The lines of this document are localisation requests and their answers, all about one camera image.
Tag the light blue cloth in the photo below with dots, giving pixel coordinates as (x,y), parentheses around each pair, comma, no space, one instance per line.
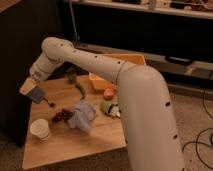
(84,116)

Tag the metal vertical pole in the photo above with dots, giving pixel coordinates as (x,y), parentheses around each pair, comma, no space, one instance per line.
(76,36)

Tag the dark metal spoon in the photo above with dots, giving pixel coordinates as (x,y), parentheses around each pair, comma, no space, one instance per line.
(50,104)

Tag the grey metal rail beam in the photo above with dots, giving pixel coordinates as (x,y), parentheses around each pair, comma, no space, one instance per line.
(172,65)

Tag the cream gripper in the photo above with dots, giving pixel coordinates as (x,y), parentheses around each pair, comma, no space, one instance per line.
(28,85)

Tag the green chili pepper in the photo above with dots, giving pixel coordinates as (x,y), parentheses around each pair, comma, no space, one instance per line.
(81,90)

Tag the green white brush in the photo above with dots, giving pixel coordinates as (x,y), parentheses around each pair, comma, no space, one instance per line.
(110,109)

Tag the upper wooden shelf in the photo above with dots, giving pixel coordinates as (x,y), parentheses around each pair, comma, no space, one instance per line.
(150,7)

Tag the yellow plastic bin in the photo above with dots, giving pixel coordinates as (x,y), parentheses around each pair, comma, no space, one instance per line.
(100,84)

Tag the white paper cup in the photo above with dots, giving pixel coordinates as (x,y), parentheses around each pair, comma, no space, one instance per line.
(40,129)

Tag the small dark green cup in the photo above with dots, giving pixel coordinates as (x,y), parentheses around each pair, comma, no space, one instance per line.
(71,75)

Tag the blue sponge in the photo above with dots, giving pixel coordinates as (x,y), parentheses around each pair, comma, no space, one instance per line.
(36,95)

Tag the wooden table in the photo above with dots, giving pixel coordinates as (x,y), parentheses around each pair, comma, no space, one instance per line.
(65,143)

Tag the orange round toy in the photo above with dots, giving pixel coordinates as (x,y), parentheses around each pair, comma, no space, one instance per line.
(109,93)

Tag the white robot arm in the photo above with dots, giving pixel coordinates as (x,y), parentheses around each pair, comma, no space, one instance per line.
(147,116)

